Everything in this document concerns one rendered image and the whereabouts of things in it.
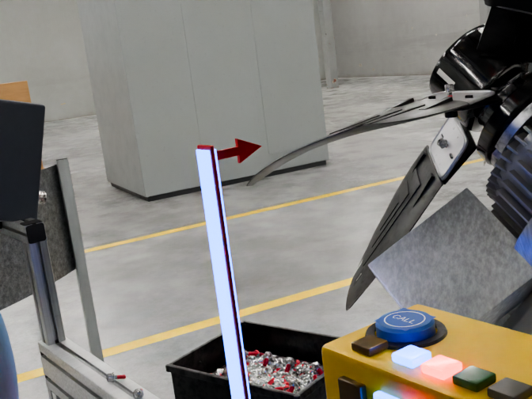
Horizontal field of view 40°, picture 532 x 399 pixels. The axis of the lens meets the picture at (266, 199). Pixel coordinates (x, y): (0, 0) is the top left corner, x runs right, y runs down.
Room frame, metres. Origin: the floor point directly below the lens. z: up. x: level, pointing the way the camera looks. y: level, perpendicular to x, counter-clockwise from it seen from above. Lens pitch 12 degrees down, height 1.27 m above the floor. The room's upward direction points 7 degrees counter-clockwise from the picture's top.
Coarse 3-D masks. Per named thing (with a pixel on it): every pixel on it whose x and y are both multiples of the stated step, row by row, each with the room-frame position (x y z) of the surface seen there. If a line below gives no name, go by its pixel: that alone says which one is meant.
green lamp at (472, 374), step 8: (472, 368) 0.40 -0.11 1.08; (480, 368) 0.39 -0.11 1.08; (456, 376) 0.39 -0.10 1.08; (464, 376) 0.39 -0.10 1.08; (472, 376) 0.39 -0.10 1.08; (480, 376) 0.38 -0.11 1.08; (488, 376) 0.38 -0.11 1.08; (456, 384) 0.39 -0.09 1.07; (464, 384) 0.38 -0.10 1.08; (472, 384) 0.38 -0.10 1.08; (480, 384) 0.38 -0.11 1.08; (488, 384) 0.38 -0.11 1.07
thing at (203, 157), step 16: (208, 160) 0.67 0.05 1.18; (208, 176) 0.68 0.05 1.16; (208, 192) 0.68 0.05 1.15; (208, 208) 0.68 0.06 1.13; (208, 224) 0.69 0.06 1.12; (224, 256) 0.67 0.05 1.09; (224, 272) 0.67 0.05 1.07; (224, 288) 0.68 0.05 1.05; (224, 304) 0.68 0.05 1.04; (224, 320) 0.68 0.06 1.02; (224, 336) 0.69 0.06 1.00; (240, 368) 0.67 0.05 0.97; (240, 384) 0.67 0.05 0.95
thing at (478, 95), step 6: (468, 90) 0.90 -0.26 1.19; (474, 90) 0.89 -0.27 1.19; (480, 90) 0.88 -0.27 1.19; (486, 90) 0.87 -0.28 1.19; (438, 96) 0.91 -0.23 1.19; (444, 96) 0.90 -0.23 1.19; (456, 96) 0.89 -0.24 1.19; (462, 96) 0.88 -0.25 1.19; (474, 96) 0.86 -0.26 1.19; (480, 96) 0.85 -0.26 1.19; (486, 96) 0.85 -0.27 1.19; (468, 102) 0.83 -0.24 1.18; (474, 102) 0.84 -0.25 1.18
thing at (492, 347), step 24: (432, 312) 0.50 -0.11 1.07; (360, 336) 0.48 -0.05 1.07; (432, 336) 0.46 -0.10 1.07; (456, 336) 0.46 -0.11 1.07; (480, 336) 0.45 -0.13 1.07; (504, 336) 0.45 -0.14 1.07; (528, 336) 0.44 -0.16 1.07; (336, 360) 0.46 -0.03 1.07; (360, 360) 0.44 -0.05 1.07; (384, 360) 0.43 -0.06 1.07; (480, 360) 0.42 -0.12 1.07; (504, 360) 0.41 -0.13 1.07; (528, 360) 0.41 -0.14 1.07; (336, 384) 0.46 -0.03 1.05; (384, 384) 0.42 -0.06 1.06; (408, 384) 0.40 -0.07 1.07; (432, 384) 0.39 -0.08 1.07; (528, 384) 0.38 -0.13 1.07
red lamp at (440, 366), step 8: (432, 360) 0.41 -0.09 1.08; (440, 360) 0.41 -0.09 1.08; (448, 360) 0.41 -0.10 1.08; (456, 360) 0.41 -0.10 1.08; (424, 368) 0.41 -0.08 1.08; (432, 368) 0.40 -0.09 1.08; (440, 368) 0.40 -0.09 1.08; (448, 368) 0.40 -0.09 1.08; (456, 368) 0.40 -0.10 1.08; (440, 376) 0.40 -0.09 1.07; (448, 376) 0.40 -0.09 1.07
